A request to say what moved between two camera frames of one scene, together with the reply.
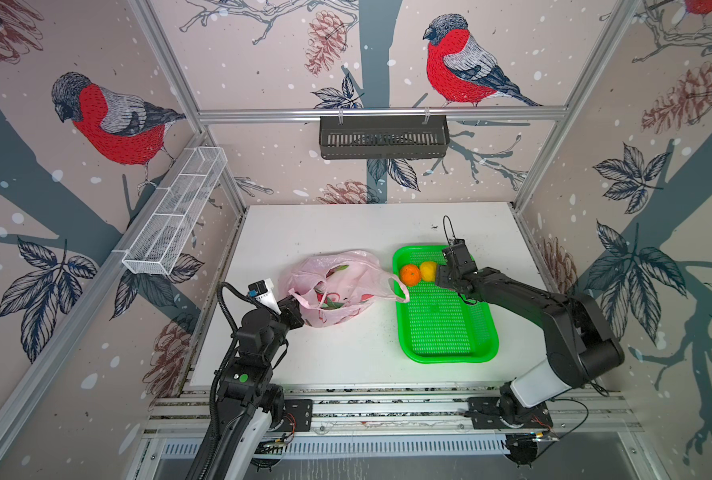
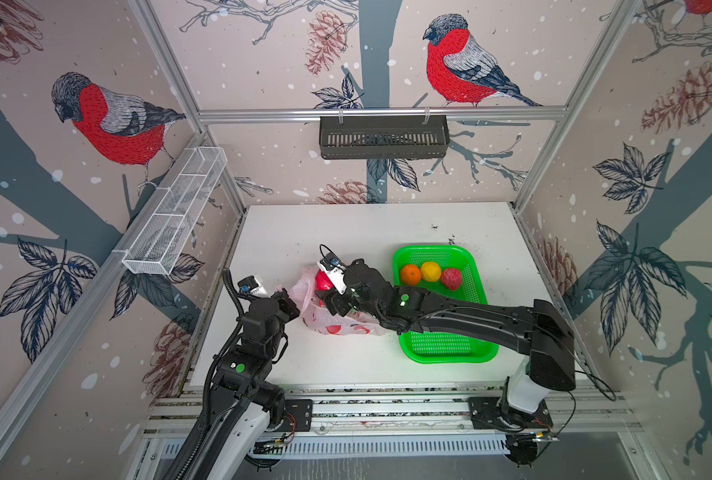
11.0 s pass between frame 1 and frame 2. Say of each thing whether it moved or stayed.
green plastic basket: stayed
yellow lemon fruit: stayed
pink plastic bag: moved
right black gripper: moved
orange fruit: stayed
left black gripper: stayed
